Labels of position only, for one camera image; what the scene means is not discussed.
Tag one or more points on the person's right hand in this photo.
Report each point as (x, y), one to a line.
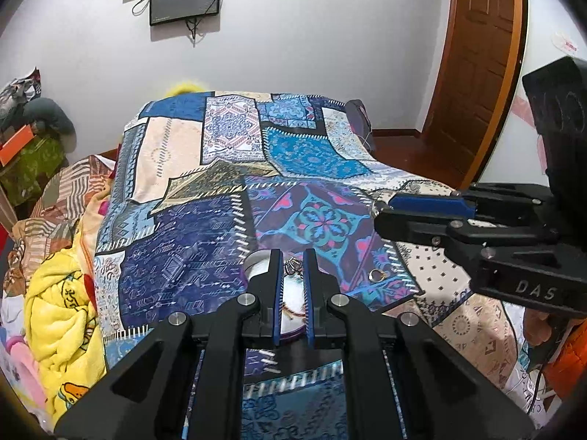
(537, 327)

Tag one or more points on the yellow plush toy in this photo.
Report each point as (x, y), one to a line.
(185, 88)

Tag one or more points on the pink plush item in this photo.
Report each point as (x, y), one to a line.
(27, 366)

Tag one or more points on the grey bag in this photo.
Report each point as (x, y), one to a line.
(358, 121)

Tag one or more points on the green patterned cloth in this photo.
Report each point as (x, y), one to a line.
(32, 169)

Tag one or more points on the paper note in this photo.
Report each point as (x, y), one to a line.
(565, 43)

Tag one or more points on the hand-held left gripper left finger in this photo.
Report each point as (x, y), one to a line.
(276, 294)

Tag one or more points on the white heart-print wardrobe door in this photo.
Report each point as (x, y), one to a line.
(541, 18)

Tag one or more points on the blue patchwork blanket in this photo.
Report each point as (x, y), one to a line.
(192, 220)

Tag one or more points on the striped brown blanket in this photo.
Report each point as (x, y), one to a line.
(64, 192)

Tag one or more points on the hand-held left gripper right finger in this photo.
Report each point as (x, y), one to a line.
(309, 294)

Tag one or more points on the orange box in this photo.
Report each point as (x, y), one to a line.
(16, 144)

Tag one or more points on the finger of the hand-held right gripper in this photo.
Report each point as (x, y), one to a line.
(426, 202)
(412, 229)

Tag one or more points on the heart-shaped jewelry box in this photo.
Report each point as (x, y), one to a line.
(257, 270)

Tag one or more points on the yellow cartoon blanket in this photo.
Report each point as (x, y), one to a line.
(59, 311)

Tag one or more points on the brown wooden door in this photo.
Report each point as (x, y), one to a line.
(477, 55)

